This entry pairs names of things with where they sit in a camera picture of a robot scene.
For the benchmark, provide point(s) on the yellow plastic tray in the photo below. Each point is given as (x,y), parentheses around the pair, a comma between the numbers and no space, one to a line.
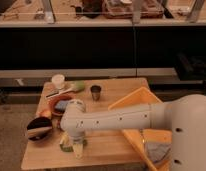
(153,146)

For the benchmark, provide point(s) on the blue sponge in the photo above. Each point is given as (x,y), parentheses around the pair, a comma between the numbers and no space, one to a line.
(61,106)

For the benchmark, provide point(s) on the black and white bowl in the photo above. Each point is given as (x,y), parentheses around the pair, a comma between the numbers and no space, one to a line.
(38,128)

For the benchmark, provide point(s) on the white cup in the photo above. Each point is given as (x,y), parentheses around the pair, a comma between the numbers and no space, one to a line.
(59,81)

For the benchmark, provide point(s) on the knife with black handle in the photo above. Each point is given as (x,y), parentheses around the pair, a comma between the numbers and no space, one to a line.
(59,92)

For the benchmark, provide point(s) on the wooden table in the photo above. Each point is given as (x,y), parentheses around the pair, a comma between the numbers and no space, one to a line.
(103,148)

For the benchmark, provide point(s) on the green yellow vegetable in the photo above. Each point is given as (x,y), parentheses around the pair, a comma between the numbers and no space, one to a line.
(78,86)

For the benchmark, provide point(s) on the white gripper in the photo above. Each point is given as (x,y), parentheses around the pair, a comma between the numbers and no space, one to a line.
(78,148)

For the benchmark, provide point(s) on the metal cup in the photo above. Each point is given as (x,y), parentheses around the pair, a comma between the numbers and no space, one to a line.
(95,92)

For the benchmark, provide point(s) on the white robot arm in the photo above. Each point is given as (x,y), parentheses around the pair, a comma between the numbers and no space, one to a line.
(184,117)

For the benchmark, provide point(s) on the red yellow apple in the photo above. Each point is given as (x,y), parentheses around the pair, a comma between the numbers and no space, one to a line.
(46,113)

